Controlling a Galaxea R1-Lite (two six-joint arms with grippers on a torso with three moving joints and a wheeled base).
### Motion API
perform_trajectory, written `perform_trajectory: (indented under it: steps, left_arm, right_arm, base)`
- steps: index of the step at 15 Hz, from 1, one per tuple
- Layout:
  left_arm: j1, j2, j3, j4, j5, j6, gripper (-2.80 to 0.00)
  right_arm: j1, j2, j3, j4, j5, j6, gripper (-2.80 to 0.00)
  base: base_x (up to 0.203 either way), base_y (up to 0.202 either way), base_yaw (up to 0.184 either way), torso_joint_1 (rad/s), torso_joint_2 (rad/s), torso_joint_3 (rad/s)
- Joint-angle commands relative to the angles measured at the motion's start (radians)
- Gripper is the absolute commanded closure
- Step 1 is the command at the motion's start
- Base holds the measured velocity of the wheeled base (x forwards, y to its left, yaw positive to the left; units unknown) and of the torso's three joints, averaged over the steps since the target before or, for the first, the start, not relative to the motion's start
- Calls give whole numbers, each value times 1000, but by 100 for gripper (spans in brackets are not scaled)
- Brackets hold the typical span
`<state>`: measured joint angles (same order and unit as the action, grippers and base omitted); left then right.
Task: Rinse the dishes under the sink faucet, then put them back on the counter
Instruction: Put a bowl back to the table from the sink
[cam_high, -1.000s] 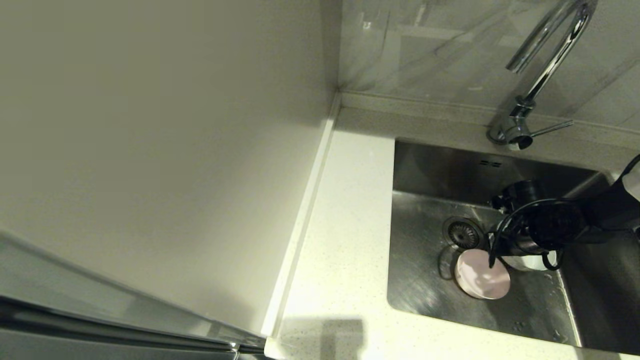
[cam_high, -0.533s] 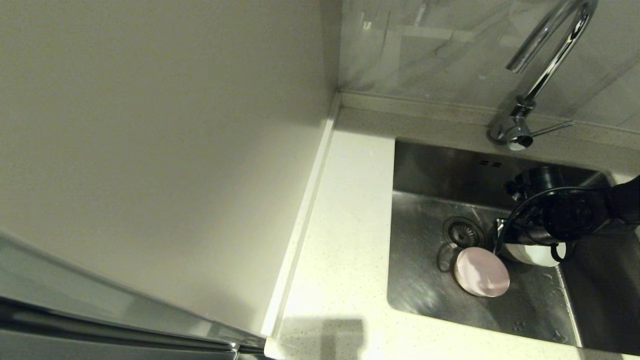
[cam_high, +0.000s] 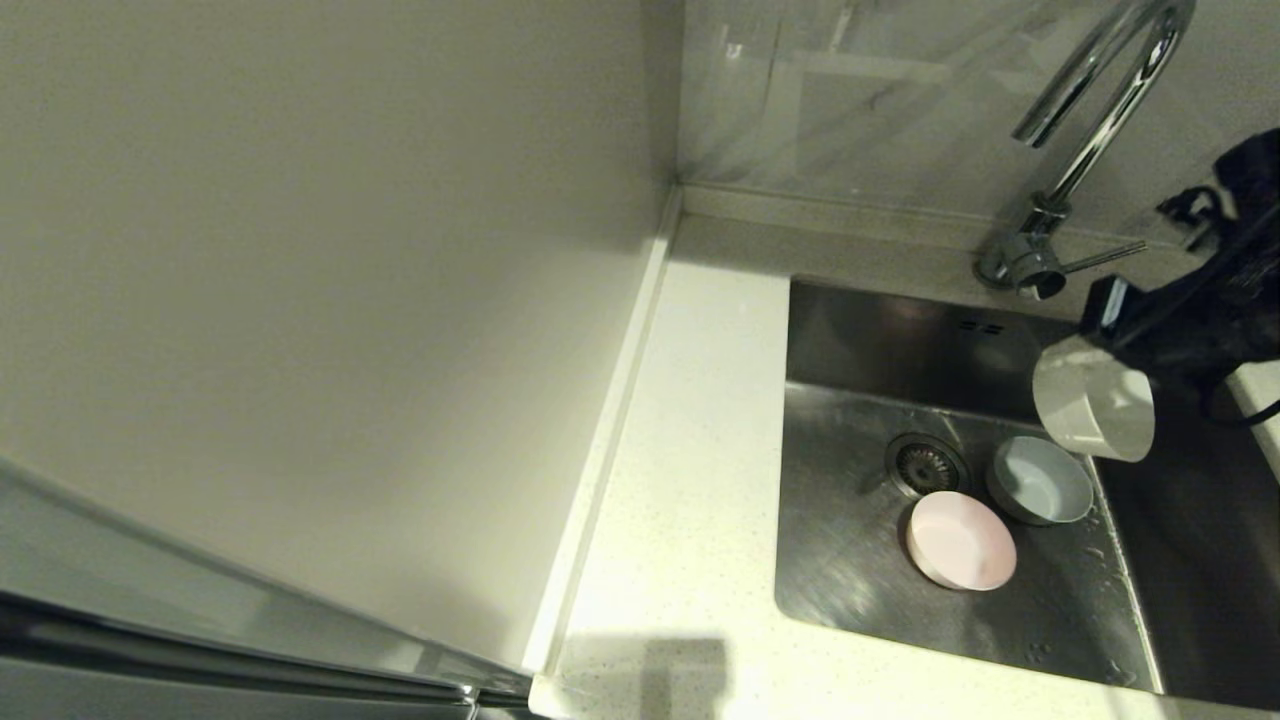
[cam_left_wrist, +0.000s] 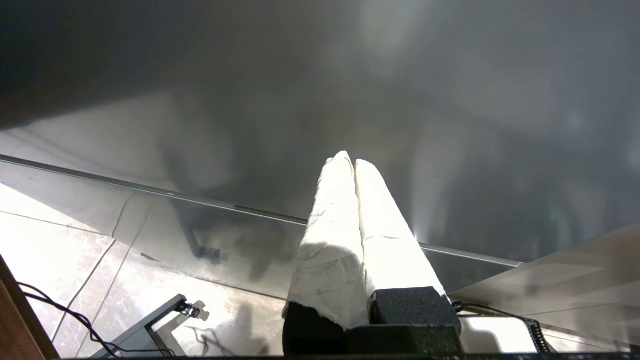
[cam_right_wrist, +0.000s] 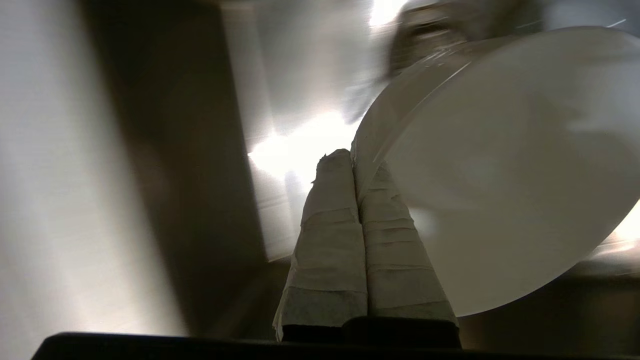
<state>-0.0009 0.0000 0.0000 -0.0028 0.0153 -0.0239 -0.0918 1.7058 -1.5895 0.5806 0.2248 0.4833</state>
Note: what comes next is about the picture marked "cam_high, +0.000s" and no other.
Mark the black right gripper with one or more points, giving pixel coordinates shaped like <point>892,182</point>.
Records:
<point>1200,320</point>

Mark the white bowl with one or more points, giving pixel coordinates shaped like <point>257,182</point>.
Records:
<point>1090,405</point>

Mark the blue-grey bowl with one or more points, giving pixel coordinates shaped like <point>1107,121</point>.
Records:
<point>1040,485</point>

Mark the pink bowl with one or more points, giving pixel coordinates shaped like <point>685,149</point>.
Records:
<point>960,542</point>

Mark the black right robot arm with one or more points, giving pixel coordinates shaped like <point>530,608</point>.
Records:
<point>1255,160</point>

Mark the stainless steel sink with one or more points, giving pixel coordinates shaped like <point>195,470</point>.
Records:
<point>860,560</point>

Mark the chrome gooseneck faucet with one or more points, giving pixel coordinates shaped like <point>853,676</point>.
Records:
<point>1095,140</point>

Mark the round metal drain strainer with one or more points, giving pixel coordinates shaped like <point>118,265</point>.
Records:
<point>925,465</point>

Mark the white cabinet side panel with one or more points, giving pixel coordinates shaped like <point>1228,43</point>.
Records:
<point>300,250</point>

